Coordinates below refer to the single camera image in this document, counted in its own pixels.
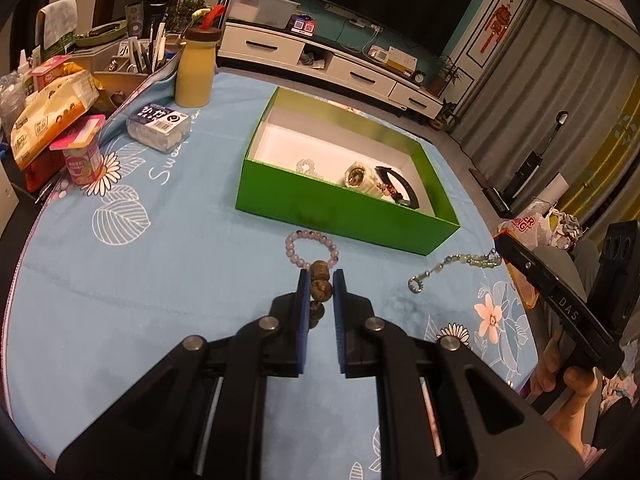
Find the small potted plant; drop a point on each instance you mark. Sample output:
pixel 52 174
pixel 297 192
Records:
pixel 445 115

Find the pink yogurt cup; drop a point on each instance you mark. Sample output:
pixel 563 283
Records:
pixel 82 160

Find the white power strip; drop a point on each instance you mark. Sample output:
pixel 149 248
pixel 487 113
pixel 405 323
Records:
pixel 352 15

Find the tall potted plant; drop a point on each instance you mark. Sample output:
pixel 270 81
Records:
pixel 445 75

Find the small clear plastic box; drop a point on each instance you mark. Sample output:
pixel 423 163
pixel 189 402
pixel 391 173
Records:
pixel 155 127

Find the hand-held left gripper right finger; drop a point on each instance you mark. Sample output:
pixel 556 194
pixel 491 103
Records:
pixel 340 320

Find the white folded cloth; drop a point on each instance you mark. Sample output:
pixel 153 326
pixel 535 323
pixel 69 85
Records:
pixel 57 22

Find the white wristwatch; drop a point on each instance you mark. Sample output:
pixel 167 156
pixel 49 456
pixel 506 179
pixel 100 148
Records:
pixel 357 175

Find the white plastic bag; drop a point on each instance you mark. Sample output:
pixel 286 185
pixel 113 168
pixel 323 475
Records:
pixel 542 220

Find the green cardboard box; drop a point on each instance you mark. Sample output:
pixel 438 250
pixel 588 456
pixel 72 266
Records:
pixel 325 210

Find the yellow bottle with brown lid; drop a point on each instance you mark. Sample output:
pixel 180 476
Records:
pixel 195 75

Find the translucent storage box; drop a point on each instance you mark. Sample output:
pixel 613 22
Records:
pixel 260 9

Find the red and yellow bag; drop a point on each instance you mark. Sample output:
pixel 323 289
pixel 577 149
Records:
pixel 522 290

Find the upright vacuum cleaner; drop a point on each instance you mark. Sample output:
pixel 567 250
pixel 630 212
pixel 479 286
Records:
pixel 525 175

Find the white television cabinet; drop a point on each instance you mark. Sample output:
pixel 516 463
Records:
pixel 360 72

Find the person's right hand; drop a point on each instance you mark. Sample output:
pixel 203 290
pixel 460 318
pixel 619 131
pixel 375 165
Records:
pixel 575 382

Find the yellow curtain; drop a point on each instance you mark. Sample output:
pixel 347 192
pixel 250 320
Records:
pixel 612 160

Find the yellow and white carton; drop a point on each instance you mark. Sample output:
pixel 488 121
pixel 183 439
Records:
pixel 402 58

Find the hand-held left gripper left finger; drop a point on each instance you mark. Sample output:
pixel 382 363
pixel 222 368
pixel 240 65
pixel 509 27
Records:
pixel 300 320

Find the bushy green plant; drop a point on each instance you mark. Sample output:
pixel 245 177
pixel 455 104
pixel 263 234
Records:
pixel 182 15

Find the small round alarm clock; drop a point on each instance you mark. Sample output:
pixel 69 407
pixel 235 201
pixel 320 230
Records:
pixel 419 78

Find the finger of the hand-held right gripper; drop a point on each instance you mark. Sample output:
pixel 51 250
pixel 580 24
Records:
pixel 522 262

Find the cardboard box with pens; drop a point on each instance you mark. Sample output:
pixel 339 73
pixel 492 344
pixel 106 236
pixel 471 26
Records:
pixel 130 80

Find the red wall ornament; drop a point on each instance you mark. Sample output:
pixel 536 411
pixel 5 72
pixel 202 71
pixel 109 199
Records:
pixel 499 22

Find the blue floral tablecloth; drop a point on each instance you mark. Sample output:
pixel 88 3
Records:
pixel 150 260

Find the person's right forearm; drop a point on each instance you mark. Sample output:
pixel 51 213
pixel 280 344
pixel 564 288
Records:
pixel 575 430

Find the grey curtain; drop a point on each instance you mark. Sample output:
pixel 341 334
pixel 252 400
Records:
pixel 550 60

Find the small white device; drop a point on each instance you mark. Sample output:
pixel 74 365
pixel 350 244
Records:
pixel 378 53

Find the green tray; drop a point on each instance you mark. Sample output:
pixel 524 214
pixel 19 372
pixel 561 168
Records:
pixel 100 32

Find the black television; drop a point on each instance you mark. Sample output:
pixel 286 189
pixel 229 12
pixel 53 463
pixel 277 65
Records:
pixel 375 5

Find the yellow tissue pack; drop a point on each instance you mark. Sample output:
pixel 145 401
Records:
pixel 50 110

